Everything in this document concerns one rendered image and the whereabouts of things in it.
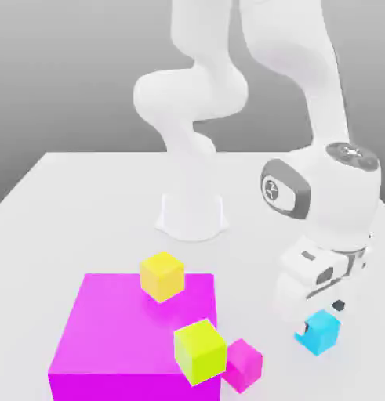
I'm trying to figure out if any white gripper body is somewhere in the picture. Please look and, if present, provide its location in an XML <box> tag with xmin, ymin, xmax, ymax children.
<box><xmin>274</xmin><ymin>271</ymin><xmax>347</xmax><ymax>323</ymax></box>

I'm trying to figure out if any small cyan cube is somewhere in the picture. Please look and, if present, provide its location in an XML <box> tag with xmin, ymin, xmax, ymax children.
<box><xmin>293</xmin><ymin>308</ymin><xmax>341</xmax><ymax>357</ymax></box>

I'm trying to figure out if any small pink cube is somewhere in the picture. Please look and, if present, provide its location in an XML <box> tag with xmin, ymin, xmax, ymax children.
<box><xmin>221</xmin><ymin>338</ymin><xmax>263</xmax><ymax>394</ymax></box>

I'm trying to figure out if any small lime cube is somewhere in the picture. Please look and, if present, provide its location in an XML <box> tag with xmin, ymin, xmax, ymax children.
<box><xmin>173</xmin><ymin>318</ymin><xmax>228</xmax><ymax>387</ymax></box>

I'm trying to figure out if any small yellow cube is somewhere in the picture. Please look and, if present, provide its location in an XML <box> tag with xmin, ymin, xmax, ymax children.
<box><xmin>139</xmin><ymin>251</ymin><xmax>186</xmax><ymax>304</ymax></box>

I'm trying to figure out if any large magenta box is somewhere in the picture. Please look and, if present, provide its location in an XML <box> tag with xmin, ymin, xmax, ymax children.
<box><xmin>47</xmin><ymin>273</ymin><xmax>223</xmax><ymax>401</ymax></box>

